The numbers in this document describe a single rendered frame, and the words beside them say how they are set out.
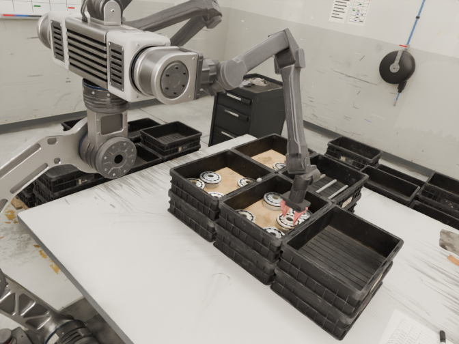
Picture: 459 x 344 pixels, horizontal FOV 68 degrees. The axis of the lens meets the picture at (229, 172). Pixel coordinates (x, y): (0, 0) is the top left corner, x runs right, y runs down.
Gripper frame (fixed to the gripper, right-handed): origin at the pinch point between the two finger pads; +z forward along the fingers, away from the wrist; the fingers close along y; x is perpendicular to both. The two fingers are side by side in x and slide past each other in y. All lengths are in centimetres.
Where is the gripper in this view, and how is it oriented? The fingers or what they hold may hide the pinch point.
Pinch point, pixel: (289, 218)
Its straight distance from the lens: 139.7
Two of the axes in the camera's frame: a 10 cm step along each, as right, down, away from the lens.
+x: -6.8, 2.5, -6.9
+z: -1.7, 8.6, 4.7
